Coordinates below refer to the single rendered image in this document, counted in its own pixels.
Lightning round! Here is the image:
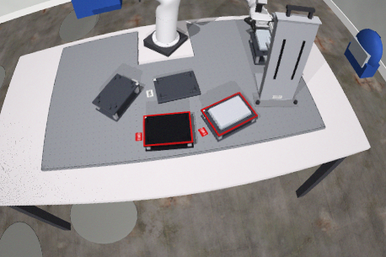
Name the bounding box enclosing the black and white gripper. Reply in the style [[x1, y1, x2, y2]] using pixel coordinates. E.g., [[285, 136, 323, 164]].
[[244, 5, 274, 32]]

